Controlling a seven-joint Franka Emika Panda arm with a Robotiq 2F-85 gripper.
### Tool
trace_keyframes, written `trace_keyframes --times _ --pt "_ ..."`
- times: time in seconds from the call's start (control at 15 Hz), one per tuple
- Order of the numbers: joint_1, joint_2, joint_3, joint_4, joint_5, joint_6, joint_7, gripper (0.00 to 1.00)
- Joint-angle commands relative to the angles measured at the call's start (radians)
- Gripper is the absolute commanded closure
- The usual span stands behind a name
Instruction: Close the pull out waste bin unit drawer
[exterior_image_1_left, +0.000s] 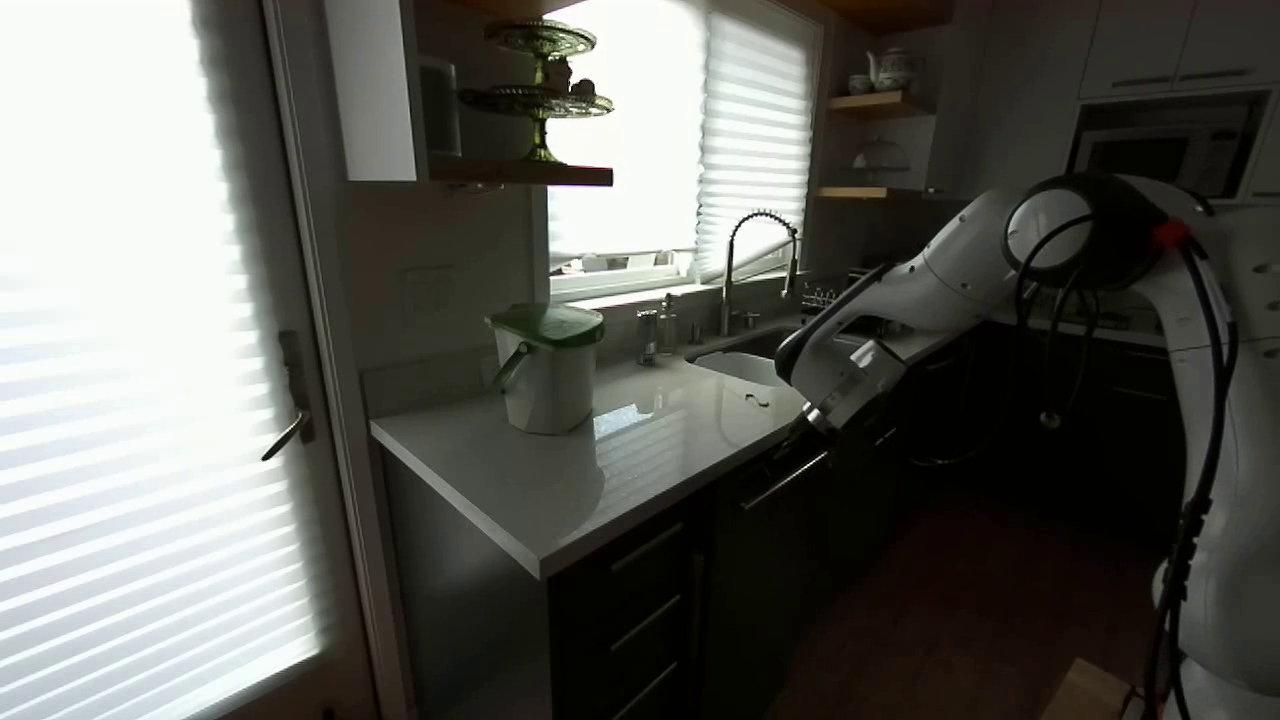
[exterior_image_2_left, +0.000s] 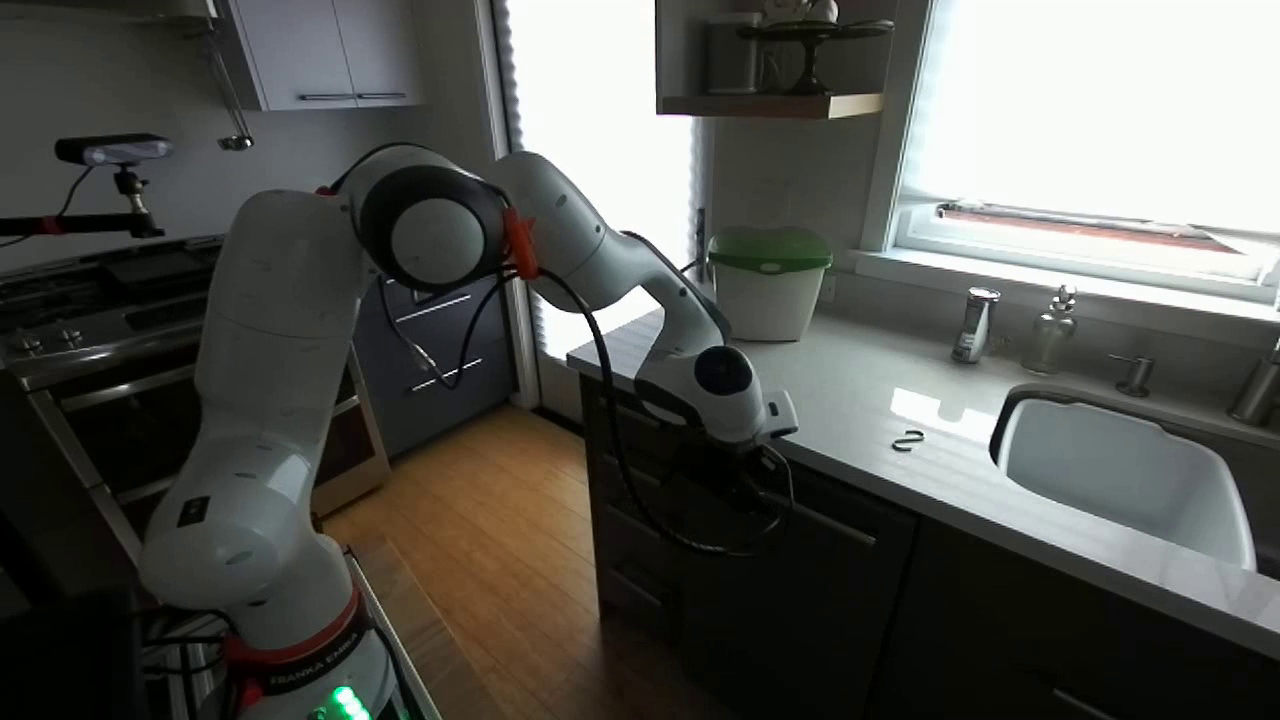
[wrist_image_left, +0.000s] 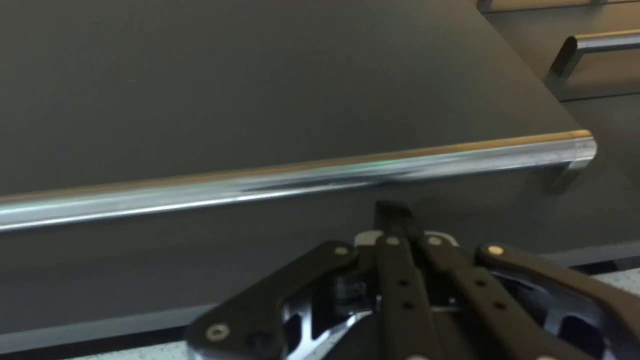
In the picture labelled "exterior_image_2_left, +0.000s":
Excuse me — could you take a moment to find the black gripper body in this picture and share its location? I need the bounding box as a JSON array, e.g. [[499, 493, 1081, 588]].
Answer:
[[700, 428, 798, 518]]

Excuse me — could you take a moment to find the dark waste bin drawer front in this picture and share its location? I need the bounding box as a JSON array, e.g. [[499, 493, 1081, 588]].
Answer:
[[670, 437, 923, 720]]

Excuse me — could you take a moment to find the dark base drawer cabinet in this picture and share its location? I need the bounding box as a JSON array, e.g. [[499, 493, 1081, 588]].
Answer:
[[576, 372, 693, 644]]

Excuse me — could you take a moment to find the white compost bin green lid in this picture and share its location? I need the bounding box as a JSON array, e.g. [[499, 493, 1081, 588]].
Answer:
[[705, 223, 835, 349]]

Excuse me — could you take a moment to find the grey drawer cabinet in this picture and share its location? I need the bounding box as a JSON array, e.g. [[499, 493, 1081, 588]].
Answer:
[[353, 276, 520, 454]]

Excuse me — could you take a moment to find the chrome tap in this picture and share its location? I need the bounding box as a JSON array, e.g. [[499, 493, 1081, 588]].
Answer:
[[947, 282, 1002, 372]]

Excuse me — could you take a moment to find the dark sink base cabinet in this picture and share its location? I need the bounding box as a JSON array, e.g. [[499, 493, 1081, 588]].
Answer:
[[873, 517, 1280, 720]]

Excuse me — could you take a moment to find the white sink basin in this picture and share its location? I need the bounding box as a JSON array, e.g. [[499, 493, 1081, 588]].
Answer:
[[989, 378, 1262, 576]]

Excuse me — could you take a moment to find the robot stand platform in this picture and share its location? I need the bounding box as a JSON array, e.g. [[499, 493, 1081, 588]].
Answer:
[[317, 532, 451, 720]]

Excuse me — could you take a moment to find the small chrome sink knob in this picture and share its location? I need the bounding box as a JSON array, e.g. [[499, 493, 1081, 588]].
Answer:
[[1114, 353, 1154, 399]]

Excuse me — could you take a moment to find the dark square box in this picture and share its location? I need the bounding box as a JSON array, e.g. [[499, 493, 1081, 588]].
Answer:
[[700, 21, 764, 95]]

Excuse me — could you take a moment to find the chrome sink faucet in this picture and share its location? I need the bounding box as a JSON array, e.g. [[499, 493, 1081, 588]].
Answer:
[[1226, 334, 1280, 432]]

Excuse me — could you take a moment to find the stainless steel oven range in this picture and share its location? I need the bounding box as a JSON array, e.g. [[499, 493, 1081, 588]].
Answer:
[[0, 237, 391, 563]]

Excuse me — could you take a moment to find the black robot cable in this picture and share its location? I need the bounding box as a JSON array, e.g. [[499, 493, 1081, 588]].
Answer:
[[322, 135, 803, 559]]

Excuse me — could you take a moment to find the red cable clip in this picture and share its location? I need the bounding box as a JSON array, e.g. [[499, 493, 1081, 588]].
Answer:
[[499, 209, 542, 282]]

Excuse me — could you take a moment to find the wooden wall shelf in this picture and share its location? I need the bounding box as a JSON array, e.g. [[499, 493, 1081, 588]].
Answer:
[[651, 0, 899, 126]]

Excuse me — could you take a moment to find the white window frame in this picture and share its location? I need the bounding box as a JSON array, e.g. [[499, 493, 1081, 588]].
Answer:
[[856, 0, 1280, 308]]

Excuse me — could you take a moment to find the white wall cabinet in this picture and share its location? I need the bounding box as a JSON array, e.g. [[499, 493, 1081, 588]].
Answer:
[[214, 0, 425, 114]]

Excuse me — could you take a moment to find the black camera stand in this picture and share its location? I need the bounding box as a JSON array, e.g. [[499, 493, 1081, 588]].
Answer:
[[0, 161, 170, 248]]

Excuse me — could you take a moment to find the grey external camera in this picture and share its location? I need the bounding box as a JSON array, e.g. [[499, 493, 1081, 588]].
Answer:
[[51, 126, 175, 173]]

